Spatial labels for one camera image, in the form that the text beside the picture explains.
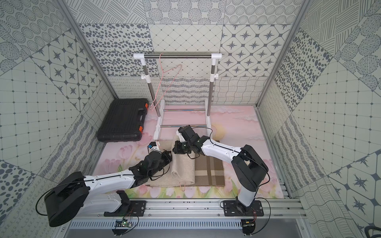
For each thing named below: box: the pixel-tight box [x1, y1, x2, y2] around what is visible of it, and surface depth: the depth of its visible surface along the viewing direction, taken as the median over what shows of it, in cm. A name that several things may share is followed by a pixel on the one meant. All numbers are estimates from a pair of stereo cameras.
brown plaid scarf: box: [185, 153, 226, 187], surface depth 86 cm
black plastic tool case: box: [97, 98, 149, 143], surface depth 103 cm
